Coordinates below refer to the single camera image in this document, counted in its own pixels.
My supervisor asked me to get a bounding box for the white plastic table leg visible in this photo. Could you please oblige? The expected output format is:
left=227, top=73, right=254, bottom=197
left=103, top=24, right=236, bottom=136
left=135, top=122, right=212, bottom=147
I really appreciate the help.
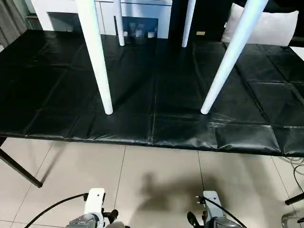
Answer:
left=75, top=0, right=114, bottom=116
left=182, top=0, right=197, bottom=48
left=113, top=0, right=126, bottom=47
left=200, top=0, right=269, bottom=115

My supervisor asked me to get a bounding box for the black office chair base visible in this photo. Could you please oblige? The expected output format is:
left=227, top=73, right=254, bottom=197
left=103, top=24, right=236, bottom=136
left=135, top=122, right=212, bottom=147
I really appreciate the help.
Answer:
left=282, top=191, right=304, bottom=228

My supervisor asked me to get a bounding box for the black work table leg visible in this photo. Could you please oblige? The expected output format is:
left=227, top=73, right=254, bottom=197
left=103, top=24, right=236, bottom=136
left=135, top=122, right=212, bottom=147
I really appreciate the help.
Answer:
left=0, top=137, right=43, bottom=189

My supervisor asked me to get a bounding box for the black table mat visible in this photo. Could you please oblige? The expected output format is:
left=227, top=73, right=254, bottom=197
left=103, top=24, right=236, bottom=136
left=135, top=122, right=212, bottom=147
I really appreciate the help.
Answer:
left=0, top=29, right=304, bottom=157

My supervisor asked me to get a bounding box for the white flat sheet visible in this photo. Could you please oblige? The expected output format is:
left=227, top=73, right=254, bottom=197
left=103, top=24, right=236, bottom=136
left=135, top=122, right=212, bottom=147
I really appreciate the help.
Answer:
left=289, top=46, right=304, bottom=60

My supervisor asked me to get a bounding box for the white glass-door cabinet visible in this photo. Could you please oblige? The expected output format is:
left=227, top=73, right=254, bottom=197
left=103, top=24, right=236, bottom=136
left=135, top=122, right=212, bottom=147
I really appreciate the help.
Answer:
left=31, top=0, right=172, bottom=39

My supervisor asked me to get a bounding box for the black tall cabinet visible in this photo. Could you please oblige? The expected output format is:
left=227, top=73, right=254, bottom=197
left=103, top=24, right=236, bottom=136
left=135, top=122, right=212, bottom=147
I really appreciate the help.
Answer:
left=170, top=0, right=304, bottom=41

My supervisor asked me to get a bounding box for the light grey cushion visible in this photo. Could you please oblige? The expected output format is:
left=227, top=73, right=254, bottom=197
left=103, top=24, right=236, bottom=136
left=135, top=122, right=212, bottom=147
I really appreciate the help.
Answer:
left=222, top=3, right=300, bottom=47

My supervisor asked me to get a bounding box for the grey curtain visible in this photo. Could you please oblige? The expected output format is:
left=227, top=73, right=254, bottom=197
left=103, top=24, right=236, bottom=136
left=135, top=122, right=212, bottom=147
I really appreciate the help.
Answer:
left=0, top=0, right=30, bottom=48

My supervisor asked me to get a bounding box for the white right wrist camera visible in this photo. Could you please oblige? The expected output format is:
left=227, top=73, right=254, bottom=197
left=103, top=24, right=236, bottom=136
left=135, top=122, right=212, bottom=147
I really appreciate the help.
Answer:
left=201, top=190, right=221, bottom=222

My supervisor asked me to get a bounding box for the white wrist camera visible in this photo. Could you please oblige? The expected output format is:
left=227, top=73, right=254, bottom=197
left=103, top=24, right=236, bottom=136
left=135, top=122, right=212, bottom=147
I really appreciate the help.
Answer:
left=84, top=188, right=106, bottom=218
left=201, top=190, right=221, bottom=222

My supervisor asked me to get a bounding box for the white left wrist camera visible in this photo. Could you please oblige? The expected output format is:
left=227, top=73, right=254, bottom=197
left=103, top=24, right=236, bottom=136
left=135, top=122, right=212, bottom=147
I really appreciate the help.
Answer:
left=84, top=188, right=106, bottom=218

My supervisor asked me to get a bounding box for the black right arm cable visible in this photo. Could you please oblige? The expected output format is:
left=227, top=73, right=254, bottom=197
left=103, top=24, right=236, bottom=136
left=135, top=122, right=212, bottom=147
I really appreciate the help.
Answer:
left=196, top=196, right=248, bottom=228

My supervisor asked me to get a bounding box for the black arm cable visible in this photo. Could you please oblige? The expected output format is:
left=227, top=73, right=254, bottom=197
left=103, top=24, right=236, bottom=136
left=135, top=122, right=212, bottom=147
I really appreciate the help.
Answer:
left=24, top=193, right=91, bottom=228
left=196, top=196, right=248, bottom=228

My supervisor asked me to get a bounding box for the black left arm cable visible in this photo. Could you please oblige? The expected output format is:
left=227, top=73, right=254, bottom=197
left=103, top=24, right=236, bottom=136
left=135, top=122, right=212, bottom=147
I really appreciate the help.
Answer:
left=24, top=193, right=91, bottom=228

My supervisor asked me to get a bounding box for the black floor cable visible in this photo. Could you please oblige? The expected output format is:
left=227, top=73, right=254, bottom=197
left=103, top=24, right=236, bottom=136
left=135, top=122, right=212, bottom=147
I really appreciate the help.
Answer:
left=284, top=156, right=304, bottom=191

